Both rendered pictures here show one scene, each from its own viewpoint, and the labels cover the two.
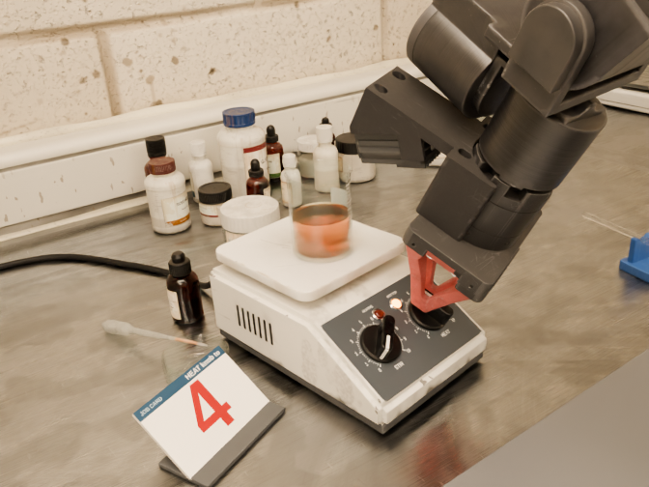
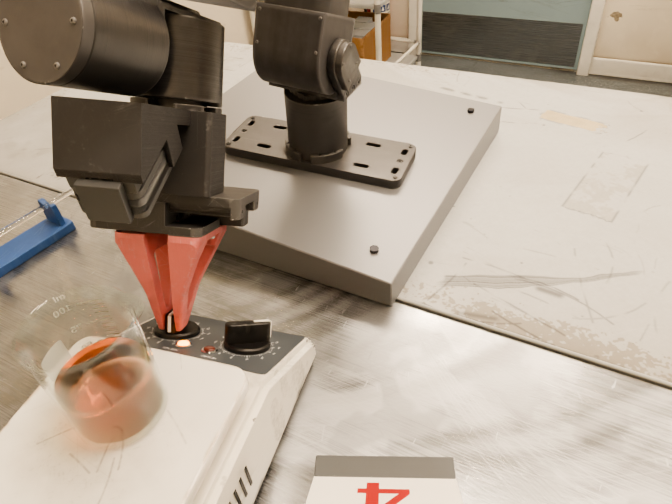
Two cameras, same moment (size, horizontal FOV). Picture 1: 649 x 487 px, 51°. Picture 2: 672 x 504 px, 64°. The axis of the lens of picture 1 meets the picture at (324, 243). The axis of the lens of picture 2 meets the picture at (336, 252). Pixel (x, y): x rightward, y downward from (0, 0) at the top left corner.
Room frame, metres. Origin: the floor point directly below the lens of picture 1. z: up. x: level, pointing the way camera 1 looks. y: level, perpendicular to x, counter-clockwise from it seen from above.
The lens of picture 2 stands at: (0.46, 0.21, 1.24)
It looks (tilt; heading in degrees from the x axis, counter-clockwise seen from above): 41 degrees down; 244
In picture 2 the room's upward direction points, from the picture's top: 6 degrees counter-clockwise
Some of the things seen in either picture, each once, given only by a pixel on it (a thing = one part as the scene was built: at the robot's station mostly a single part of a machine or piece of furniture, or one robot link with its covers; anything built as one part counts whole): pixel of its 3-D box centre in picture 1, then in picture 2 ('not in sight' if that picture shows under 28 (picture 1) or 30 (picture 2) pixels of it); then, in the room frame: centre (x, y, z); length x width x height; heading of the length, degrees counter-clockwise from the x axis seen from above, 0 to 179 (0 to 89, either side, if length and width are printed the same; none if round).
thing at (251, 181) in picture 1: (258, 187); not in sight; (0.79, 0.08, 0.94); 0.03 x 0.03 x 0.07
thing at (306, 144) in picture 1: (313, 157); not in sight; (0.92, 0.01, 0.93); 0.05 x 0.05 x 0.05
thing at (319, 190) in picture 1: (320, 211); (105, 367); (0.50, 0.00, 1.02); 0.06 x 0.05 x 0.08; 167
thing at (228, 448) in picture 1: (212, 412); (383, 490); (0.39, 0.09, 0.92); 0.09 x 0.06 x 0.04; 147
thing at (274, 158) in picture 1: (272, 152); not in sight; (0.91, 0.06, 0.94); 0.03 x 0.03 x 0.08
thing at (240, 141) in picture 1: (242, 153); not in sight; (0.86, 0.10, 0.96); 0.06 x 0.06 x 0.11
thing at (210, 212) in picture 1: (216, 204); not in sight; (0.78, 0.13, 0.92); 0.04 x 0.04 x 0.04
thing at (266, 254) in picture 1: (310, 248); (107, 440); (0.51, 0.01, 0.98); 0.12 x 0.12 x 0.01; 43
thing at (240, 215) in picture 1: (253, 242); not in sight; (0.62, 0.07, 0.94); 0.06 x 0.06 x 0.08
